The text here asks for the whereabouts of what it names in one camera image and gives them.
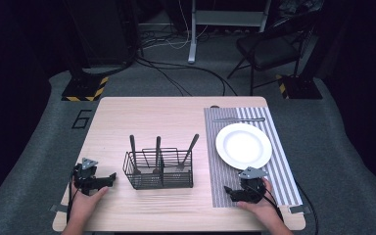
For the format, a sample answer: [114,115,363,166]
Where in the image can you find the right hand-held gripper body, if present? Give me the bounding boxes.
[237,166,269,205]

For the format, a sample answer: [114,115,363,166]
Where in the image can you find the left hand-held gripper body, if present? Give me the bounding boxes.
[71,158,100,196]

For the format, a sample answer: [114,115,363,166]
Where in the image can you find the person's right hand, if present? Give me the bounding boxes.
[236,177,284,227]

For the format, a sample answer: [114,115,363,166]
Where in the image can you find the person's left hand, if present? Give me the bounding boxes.
[70,186,110,225]

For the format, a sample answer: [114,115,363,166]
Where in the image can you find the grey striped placemat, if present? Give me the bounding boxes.
[203,106,305,209]

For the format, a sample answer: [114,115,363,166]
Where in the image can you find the grey tape strip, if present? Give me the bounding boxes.
[48,204,70,214]
[288,205,312,215]

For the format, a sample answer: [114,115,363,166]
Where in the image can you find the white plate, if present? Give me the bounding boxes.
[214,122,273,171]

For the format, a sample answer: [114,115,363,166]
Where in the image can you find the silver table knife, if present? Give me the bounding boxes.
[211,116,266,123]

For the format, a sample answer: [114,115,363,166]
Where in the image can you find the black yellow-striped stand base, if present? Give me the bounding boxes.
[275,73,324,101]
[61,74,110,103]

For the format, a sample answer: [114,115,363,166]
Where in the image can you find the black folding chair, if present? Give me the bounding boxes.
[226,12,318,97]

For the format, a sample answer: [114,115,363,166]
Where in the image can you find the dark cabinet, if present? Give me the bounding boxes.
[63,0,142,68]

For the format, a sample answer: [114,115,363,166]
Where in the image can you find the white metal stand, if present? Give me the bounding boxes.
[187,0,272,65]

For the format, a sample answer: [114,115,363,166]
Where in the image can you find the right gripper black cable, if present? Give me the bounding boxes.
[259,185,286,223]

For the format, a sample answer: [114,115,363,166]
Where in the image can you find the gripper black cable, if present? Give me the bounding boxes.
[259,185,286,223]
[65,171,80,227]

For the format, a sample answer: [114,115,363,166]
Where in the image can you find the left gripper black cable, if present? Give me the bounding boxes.
[65,171,80,227]

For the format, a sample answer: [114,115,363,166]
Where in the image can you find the black-handled spoon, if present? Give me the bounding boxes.
[129,134,142,175]
[152,135,163,174]

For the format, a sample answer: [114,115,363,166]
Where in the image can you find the black wire cutlery caddy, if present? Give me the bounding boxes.
[121,147,195,191]

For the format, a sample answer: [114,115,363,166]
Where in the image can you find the black cable beside table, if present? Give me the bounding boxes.
[294,180,320,235]

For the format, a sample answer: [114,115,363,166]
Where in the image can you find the black-handled fork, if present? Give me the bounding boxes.
[175,132,201,172]

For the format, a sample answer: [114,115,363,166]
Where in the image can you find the black floor cable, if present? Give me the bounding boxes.
[134,56,239,98]

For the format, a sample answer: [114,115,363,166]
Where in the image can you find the white floor cable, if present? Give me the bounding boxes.
[141,0,212,51]

